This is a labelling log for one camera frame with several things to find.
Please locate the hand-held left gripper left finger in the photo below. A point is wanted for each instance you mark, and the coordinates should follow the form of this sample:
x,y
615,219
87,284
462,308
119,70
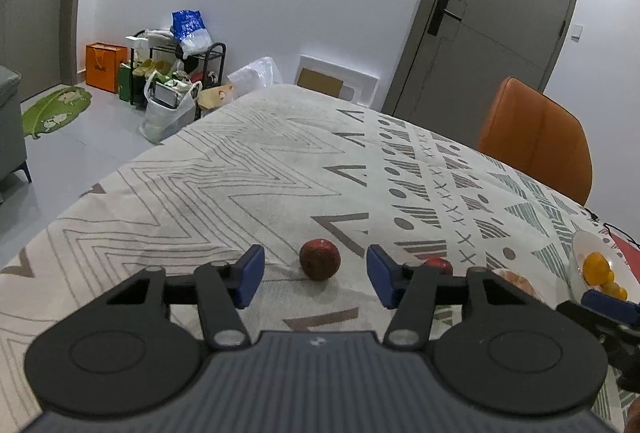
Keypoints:
x,y
250,275

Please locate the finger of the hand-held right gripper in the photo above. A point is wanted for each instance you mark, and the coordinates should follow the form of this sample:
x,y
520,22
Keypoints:
x,y
612,305
615,343

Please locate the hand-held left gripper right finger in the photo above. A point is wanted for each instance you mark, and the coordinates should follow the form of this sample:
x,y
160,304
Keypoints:
x,y
381,275

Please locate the small green round fruit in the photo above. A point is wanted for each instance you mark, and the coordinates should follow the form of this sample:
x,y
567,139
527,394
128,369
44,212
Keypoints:
x,y
608,289

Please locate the large orange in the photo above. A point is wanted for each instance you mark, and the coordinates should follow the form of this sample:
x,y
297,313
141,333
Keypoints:
x,y
597,267

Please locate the white plate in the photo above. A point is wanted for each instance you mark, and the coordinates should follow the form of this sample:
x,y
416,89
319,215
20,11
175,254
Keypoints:
x,y
577,258

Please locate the dark red round fruit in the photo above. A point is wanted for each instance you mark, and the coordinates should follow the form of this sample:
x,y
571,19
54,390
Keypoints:
x,y
320,259

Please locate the small red apple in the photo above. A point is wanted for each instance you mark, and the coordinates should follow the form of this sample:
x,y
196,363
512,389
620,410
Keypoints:
x,y
440,264

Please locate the round bread piece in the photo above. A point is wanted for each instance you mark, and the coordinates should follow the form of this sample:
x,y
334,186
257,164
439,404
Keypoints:
x,y
517,282

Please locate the patterned tablecloth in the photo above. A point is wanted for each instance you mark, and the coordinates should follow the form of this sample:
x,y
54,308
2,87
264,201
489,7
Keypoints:
x,y
225,173

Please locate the white plastic bag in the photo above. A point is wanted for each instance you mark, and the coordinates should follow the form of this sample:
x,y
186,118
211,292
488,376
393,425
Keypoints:
x,y
167,120

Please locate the brown paper bag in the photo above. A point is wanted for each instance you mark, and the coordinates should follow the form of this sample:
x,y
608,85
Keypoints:
x,y
215,100

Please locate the orange chair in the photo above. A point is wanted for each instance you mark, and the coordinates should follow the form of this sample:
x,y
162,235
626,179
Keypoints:
x,y
535,133

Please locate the clear plastic bag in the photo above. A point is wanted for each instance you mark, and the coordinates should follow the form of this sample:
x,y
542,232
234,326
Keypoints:
x,y
255,75

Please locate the white framed panel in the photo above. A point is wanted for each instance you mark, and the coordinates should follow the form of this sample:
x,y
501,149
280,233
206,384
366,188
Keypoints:
x,y
335,80

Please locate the black shoe rack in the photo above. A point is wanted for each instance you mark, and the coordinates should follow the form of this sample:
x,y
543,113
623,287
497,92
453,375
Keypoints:
x,y
217,58

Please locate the green box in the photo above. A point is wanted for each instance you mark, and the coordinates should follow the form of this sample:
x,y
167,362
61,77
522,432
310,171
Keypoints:
x,y
126,83

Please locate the blue plastic bag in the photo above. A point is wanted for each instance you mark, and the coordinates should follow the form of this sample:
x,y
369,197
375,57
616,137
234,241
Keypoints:
x,y
189,33

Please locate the orange shopping bag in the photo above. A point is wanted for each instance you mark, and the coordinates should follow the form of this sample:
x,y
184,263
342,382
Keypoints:
x,y
105,68

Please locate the green leaf floor mat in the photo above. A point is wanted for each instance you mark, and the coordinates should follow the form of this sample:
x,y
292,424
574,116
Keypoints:
x,y
55,110

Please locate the small white wall switch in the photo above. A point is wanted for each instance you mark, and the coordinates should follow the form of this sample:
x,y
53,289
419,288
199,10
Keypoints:
x,y
576,31

